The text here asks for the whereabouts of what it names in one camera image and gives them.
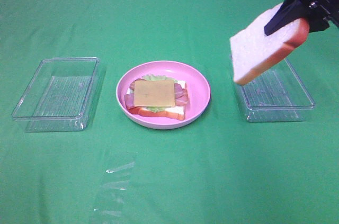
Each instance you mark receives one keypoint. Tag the left clear plastic tray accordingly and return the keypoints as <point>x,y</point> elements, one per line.
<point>60,96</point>

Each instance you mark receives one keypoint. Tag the green table cloth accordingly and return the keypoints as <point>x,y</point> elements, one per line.
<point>219,169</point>

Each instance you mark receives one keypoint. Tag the bacon strip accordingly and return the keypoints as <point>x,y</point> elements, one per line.
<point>180,102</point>
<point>152,92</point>

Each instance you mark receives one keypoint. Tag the pink round plate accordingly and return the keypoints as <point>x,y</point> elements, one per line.
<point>198,90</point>

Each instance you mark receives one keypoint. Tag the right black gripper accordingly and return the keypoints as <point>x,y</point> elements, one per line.
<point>317,13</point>

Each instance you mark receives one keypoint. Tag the right clear plastic tray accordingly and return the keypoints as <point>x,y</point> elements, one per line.
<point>277,95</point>

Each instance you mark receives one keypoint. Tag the clear plastic tray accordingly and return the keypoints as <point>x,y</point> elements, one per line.
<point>60,96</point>
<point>277,95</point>

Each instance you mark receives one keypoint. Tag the green lettuce leaf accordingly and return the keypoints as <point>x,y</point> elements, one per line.
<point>153,77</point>

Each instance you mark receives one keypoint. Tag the yellow cheese slice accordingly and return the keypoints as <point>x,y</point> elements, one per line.
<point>154,93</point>

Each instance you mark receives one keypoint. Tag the bread slice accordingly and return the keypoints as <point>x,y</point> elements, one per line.
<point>177,114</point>
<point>253,52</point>

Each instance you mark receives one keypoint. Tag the clear plastic film sheet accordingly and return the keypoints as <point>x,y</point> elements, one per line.
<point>109,200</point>

